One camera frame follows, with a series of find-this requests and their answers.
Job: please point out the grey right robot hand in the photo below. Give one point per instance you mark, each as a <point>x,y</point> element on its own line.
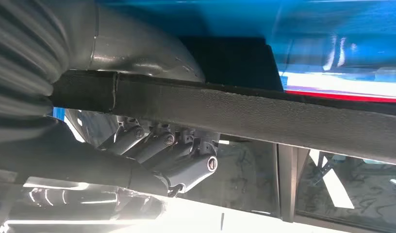
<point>137,48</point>

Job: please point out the blue metal shelf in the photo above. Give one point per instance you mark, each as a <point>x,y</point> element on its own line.
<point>313,29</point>

